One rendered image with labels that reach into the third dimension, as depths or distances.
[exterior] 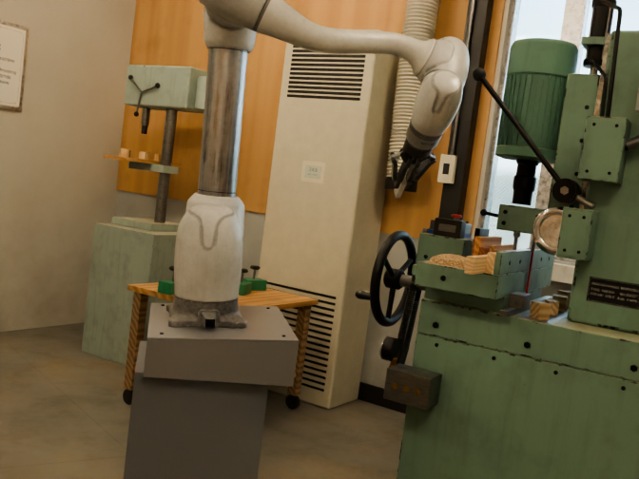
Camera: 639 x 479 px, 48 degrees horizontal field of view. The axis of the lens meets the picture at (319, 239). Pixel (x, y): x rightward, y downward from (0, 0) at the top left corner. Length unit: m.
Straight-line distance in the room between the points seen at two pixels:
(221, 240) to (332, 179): 1.83
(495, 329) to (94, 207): 3.36
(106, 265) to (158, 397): 2.38
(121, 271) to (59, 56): 1.37
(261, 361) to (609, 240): 0.89
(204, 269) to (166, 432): 0.37
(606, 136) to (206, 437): 1.15
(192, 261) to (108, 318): 2.34
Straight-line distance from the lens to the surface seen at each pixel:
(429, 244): 2.07
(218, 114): 1.89
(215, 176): 1.89
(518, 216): 2.01
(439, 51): 1.89
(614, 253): 1.89
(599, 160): 1.82
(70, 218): 4.67
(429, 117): 1.79
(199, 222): 1.70
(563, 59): 2.02
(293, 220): 3.58
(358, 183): 3.40
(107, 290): 4.01
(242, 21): 1.77
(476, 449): 1.93
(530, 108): 1.99
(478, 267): 1.73
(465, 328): 1.87
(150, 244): 3.78
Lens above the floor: 1.06
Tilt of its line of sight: 4 degrees down
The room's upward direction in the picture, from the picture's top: 7 degrees clockwise
